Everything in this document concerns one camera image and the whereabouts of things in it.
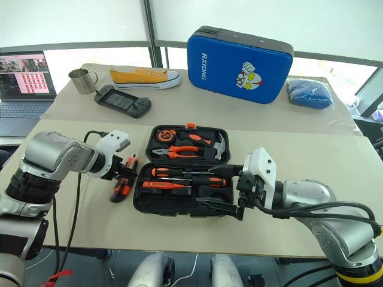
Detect stainless steel mug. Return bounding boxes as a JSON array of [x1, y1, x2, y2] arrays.
[[68, 68, 99, 95]]

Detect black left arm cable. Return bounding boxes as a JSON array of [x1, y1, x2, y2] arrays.
[[53, 129, 106, 276]]

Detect black tool case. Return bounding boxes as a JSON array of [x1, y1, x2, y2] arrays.
[[132, 123, 236, 219]]

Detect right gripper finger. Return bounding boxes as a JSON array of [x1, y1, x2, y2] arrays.
[[195, 196, 241, 221], [213, 164, 244, 178]]

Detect orange black utility knife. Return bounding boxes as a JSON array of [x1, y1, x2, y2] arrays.
[[110, 152, 139, 204]]

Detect grey metal window frame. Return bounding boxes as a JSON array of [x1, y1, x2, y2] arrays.
[[0, 0, 383, 72]]

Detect blue RXIONG padded case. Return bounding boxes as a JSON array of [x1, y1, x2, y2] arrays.
[[186, 25, 295, 105]]

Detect orange voltage tester pen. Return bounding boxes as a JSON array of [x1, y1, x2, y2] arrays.
[[142, 180, 193, 190]]

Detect blue cloth in clear bag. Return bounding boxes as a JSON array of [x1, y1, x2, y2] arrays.
[[286, 78, 334, 111]]

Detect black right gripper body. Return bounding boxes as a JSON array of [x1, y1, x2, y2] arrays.
[[236, 172, 266, 222]]

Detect long shaft orange black screwdriver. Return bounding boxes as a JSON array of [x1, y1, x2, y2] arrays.
[[150, 167, 215, 178]]

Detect orange handled pliers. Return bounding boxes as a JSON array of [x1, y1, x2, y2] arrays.
[[150, 145, 199, 160]]

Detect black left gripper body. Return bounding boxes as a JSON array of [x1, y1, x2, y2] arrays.
[[108, 156, 127, 182]]

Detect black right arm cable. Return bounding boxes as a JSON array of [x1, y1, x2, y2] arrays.
[[253, 199, 383, 240]]

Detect silver rounded robot leg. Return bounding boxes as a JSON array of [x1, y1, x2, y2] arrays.
[[210, 254, 244, 287], [129, 254, 175, 287]]

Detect black cable under table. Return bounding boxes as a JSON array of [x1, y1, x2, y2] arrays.
[[287, 264, 338, 287]]

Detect white cable under table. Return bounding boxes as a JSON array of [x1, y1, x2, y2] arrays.
[[175, 254, 199, 287]]

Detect small black box under table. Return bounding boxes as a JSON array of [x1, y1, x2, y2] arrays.
[[247, 271, 266, 287]]

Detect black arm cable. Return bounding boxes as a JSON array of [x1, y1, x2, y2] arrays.
[[53, 129, 106, 276], [253, 199, 383, 240]]

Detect yellow canvas sneaker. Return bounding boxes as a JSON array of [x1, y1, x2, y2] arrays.
[[108, 67, 182, 90]]

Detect black table foot bar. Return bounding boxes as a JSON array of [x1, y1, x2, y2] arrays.
[[274, 255, 329, 265], [41, 246, 113, 264]]

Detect claw hammer orange black handle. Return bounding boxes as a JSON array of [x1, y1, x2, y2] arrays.
[[179, 130, 228, 161]]

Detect short shaft orange black screwdriver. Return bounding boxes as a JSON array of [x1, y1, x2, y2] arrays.
[[157, 175, 227, 187]]

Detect black handheld game console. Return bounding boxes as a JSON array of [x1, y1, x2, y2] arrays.
[[93, 84, 153, 119]]

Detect orange black tape measure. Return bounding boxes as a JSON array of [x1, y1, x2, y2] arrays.
[[156, 129, 178, 146]]

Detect red strap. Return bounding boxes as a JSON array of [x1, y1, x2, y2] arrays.
[[41, 269, 73, 284]]

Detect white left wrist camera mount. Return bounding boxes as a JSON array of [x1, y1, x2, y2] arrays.
[[95, 129, 132, 180]]

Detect grey laptop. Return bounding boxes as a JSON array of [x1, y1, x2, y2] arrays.
[[0, 50, 58, 139]]

